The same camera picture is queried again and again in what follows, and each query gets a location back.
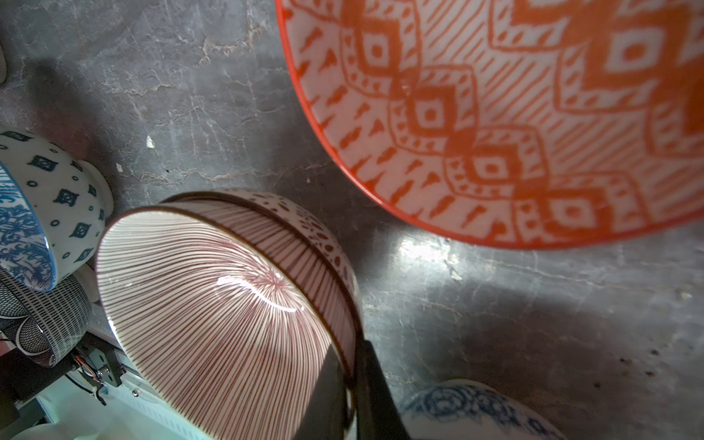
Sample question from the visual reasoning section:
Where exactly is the orange diamond pattern bowl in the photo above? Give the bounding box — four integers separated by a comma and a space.
276, 1, 703, 249

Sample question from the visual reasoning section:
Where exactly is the blue floral bowl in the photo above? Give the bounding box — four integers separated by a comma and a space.
1, 126, 115, 293
399, 379, 566, 440

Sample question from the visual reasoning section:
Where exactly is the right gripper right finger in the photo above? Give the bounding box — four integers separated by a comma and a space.
355, 339, 411, 440

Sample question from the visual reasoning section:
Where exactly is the pink striped bowl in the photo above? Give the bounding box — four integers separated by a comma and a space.
95, 189, 362, 439

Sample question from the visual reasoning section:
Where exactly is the dark flower pattern bowl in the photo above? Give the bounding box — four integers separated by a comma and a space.
1, 266, 95, 368

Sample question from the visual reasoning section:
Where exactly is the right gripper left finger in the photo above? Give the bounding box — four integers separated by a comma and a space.
294, 345, 348, 440

